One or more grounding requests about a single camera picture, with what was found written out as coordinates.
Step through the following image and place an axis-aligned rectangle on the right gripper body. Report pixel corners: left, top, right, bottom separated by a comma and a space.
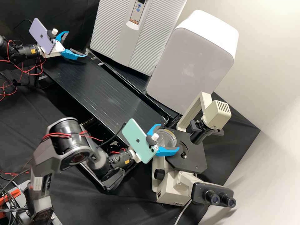
129, 149, 141, 163

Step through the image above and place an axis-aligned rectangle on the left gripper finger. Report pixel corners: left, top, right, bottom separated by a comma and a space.
60, 48, 88, 63
56, 31, 70, 45

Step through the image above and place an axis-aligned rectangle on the white box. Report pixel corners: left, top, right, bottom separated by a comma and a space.
146, 10, 239, 110

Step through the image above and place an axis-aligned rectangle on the incubator door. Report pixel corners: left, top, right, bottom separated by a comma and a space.
90, 0, 188, 76

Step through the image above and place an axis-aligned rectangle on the braided cable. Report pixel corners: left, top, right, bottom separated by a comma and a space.
0, 206, 30, 213

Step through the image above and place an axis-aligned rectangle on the right wrist camera phone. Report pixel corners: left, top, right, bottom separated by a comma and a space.
121, 118, 160, 164

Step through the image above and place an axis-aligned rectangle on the petri dish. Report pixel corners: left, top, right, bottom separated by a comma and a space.
155, 129, 178, 150

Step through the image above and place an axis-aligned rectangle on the black platform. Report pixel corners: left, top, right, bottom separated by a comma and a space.
85, 48, 182, 119
37, 56, 170, 142

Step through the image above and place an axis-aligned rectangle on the cream microscope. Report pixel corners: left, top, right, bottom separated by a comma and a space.
152, 91, 237, 208

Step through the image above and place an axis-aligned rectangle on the black cable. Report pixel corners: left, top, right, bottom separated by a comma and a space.
13, 19, 33, 32
97, 122, 127, 148

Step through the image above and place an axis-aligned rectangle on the left wrist camera phone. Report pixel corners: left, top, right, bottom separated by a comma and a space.
29, 17, 59, 56

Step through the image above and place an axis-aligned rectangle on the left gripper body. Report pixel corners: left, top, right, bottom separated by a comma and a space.
42, 40, 66, 58

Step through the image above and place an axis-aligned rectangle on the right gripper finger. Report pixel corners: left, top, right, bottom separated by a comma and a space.
154, 146, 180, 158
149, 123, 163, 137

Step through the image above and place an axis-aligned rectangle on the white cable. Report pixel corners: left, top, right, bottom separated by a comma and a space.
179, 199, 195, 225

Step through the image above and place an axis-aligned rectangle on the orange clamp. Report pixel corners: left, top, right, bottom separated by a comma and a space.
0, 189, 20, 205

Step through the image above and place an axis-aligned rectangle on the wrist camera phone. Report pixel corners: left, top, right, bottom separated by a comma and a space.
121, 118, 160, 164
29, 17, 59, 56

